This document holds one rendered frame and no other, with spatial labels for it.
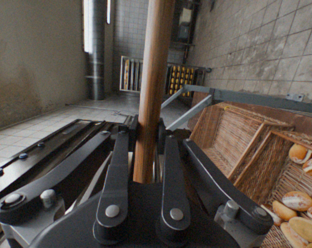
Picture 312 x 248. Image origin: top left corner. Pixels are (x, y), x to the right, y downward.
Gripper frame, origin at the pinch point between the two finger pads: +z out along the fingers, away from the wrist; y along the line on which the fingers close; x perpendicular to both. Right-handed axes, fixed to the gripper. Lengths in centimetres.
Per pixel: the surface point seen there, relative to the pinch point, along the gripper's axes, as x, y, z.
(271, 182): -28, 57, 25
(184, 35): 149, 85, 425
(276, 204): -33, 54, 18
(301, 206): -28, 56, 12
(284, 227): -38, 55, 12
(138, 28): 171, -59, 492
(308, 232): -33, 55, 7
